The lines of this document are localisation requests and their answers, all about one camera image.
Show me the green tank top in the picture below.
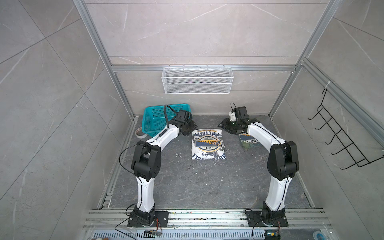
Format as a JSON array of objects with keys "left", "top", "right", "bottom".
[{"left": 239, "top": 134, "right": 259, "bottom": 149}]

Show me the teal plastic basket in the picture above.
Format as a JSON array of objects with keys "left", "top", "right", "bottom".
[{"left": 142, "top": 104, "right": 192, "bottom": 137}]

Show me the white tank top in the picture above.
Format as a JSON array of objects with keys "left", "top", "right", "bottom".
[{"left": 192, "top": 129, "right": 226, "bottom": 160}]

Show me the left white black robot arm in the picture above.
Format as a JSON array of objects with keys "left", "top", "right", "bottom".
[{"left": 131, "top": 110, "right": 197, "bottom": 227}]

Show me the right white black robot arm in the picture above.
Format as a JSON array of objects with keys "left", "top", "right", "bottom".
[{"left": 218, "top": 107, "right": 300, "bottom": 227}]

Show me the roll of tape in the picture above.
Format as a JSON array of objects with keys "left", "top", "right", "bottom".
[{"left": 135, "top": 128, "right": 148, "bottom": 139}]

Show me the blue tape roll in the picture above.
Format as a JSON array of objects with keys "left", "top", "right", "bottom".
[{"left": 313, "top": 231, "right": 329, "bottom": 240}]

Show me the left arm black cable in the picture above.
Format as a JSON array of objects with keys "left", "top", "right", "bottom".
[{"left": 113, "top": 104, "right": 179, "bottom": 240}]

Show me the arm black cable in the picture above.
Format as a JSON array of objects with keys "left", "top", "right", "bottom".
[
  {"left": 229, "top": 101, "right": 290, "bottom": 211},
  {"left": 113, "top": 104, "right": 179, "bottom": 240}
]

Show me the white wire mesh shelf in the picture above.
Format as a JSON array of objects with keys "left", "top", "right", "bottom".
[{"left": 162, "top": 67, "right": 234, "bottom": 95}]

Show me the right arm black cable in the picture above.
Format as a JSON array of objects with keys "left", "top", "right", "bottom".
[{"left": 229, "top": 101, "right": 290, "bottom": 211}]

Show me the black wire hook rack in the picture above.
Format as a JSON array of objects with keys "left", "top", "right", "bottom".
[{"left": 308, "top": 89, "right": 384, "bottom": 170}]

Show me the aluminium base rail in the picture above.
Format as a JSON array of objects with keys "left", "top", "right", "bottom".
[{"left": 78, "top": 209, "right": 338, "bottom": 240}]

